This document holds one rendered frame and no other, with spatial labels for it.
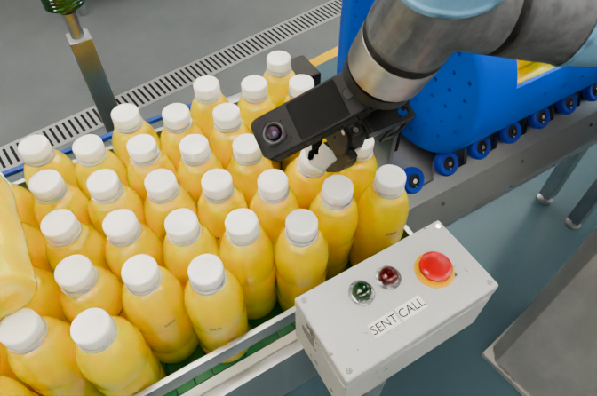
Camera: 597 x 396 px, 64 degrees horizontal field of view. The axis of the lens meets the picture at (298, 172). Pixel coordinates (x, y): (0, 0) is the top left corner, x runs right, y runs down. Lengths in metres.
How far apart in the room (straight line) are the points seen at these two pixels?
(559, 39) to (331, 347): 0.34
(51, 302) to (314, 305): 0.31
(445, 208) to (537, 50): 0.55
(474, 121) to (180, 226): 0.43
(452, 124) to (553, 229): 1.40
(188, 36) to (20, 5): 1.12
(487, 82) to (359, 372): 0.42
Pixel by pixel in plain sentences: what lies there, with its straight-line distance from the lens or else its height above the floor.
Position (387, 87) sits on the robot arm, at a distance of 0.41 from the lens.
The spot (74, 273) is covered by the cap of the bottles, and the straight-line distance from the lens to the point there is 0.59.
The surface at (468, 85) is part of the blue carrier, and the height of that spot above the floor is 1.14.
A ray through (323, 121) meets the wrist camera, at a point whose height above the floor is 1.26.
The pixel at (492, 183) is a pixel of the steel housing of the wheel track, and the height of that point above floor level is 0.86.
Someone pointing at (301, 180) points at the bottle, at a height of 1.07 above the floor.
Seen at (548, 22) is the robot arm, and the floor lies 1.38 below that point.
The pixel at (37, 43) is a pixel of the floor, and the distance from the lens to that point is 3.12.
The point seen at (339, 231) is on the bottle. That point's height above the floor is 1.05.
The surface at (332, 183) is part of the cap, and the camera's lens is 0.60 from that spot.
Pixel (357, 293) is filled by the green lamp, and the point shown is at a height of 1.11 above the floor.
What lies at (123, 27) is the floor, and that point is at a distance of 3.05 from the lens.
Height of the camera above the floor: 1.57
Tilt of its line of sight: 50 degrees down
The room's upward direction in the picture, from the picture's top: straight up
